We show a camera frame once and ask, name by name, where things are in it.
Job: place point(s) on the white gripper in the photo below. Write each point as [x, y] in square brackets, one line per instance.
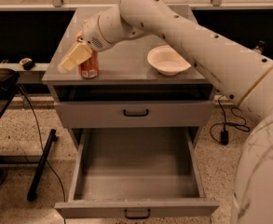
[90, 34]

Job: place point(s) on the orange-red soda can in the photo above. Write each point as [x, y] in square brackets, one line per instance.
[89, 68]

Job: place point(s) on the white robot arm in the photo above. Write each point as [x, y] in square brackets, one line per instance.
[243, 75]

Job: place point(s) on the grey metal drawer cabinet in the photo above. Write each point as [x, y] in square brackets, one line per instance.
[125, 76]

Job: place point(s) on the closed grey upper drawer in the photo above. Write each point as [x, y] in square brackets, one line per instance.
[134, 114]

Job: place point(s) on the open grey lower drawer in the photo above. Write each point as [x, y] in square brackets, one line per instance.
[136, 173]

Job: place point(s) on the orange fruit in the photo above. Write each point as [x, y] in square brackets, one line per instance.
[79, 35]

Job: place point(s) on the yellow black tape measure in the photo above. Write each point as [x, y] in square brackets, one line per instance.
[27, 63]

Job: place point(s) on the white paper bowl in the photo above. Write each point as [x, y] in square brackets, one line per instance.
[167, 61]

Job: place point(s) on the black bag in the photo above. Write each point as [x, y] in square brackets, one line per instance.
[8, 81]

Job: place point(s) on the clear plastic bottle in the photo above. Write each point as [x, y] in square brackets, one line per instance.
[260, 46]

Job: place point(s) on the black side table frame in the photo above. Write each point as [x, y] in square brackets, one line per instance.
[40, 161]

